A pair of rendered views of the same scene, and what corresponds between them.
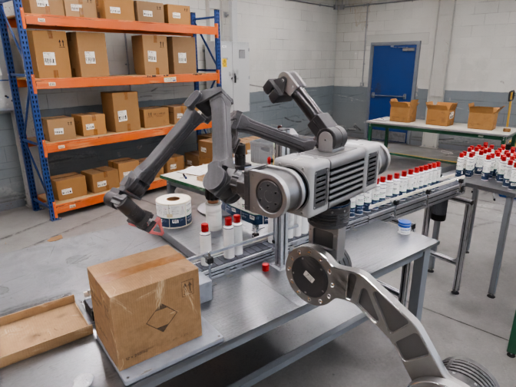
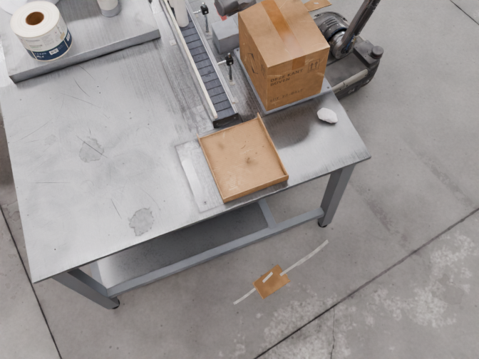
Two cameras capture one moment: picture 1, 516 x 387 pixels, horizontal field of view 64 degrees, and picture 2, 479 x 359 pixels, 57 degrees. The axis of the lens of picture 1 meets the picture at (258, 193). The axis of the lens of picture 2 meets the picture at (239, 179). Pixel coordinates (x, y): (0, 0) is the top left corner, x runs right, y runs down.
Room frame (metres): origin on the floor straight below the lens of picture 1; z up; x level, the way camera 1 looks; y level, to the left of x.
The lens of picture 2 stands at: (1.02, 1.58, 2.34)
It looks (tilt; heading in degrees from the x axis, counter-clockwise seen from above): 64 degrees down; 291
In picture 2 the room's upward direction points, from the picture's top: 5 degrees counter-clockwise
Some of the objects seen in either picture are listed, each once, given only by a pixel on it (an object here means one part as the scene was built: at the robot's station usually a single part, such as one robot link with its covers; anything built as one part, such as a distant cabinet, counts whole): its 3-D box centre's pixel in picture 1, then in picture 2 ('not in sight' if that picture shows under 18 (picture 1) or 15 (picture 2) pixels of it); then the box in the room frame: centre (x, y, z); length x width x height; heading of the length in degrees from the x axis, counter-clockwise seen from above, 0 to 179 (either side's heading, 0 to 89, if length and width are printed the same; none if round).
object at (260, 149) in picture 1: (282, 149); not in sight; (4.19, -0.26, 0.91); 0.60 x 0.40 x 0.22; 141
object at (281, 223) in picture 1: (282, 200); not in sight; (1.81, -0.11, 1.16); 0.04 x 0.04 x 0.67; 37
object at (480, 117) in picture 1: (485, 116); not in sight; (6.31, -3.47, 0.97); 0.48 x 0.47 x 0.37; 140
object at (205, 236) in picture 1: (205, 244); (179, 5); (1.72, 0.24, 0.98); 0.05 x 0.05 x 0.20
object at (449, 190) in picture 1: (410, 247); not in sight; (2.74, -1.11, 0.47); 1.17 x 0.38 x 0.94; 127
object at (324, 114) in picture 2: (81, 384); (327, 115); (1.01, 0.54, 0.85); 0.08 x 0.07 x 0.04; 140
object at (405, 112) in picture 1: (403, 110); not in sight; (7.15, -2.50, 0.97); 0.47 x 0.41 x 0.37; 134
